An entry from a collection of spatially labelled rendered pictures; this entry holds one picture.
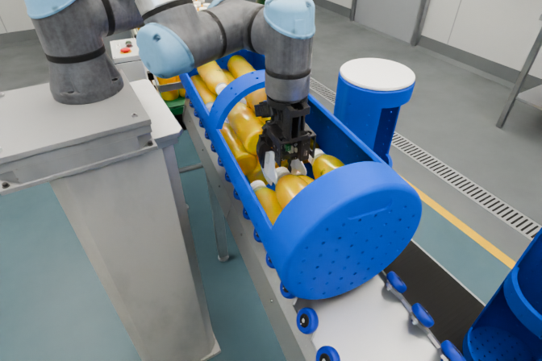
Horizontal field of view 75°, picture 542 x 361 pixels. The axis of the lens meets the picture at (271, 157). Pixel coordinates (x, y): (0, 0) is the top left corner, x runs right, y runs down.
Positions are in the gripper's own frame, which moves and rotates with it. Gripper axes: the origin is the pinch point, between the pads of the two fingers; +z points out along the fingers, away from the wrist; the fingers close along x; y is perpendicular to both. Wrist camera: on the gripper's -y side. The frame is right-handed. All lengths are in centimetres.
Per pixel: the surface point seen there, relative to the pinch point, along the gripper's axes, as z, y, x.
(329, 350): 13.1, 30.4, -4.4
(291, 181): -3.5, 6.3, -0.5
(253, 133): -3.0, -12.7, -1.0
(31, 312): 112, -73, -94
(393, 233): 1.5, 21.2, 12.9
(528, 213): 111, -24, 181
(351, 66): 8, -57, 56
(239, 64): -2, -53, 9
